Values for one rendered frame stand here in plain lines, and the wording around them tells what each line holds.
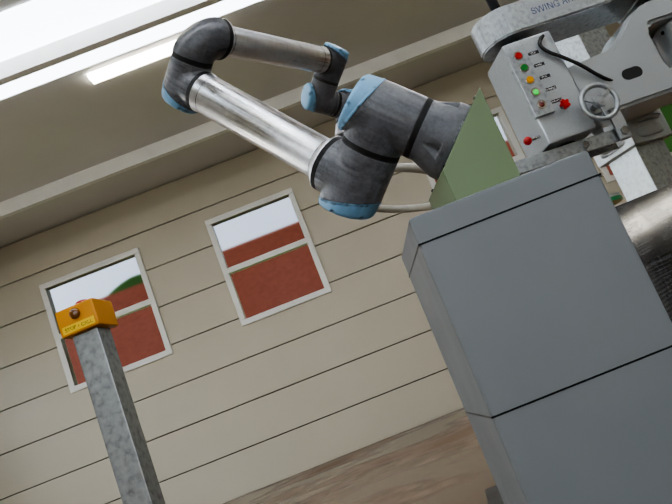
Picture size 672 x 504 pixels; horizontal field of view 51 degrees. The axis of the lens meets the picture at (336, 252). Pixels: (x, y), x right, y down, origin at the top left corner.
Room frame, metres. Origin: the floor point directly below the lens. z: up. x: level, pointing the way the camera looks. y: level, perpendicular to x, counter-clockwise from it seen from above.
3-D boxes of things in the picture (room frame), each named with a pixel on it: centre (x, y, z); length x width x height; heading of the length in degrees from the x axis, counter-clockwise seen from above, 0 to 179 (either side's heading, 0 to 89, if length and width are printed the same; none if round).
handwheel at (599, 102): (2.46, -1.07, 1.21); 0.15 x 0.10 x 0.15; 98
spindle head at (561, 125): (2.58, -1.02, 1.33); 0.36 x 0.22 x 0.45; 98
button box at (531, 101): (2.44, -0.89, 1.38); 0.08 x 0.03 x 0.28; 98
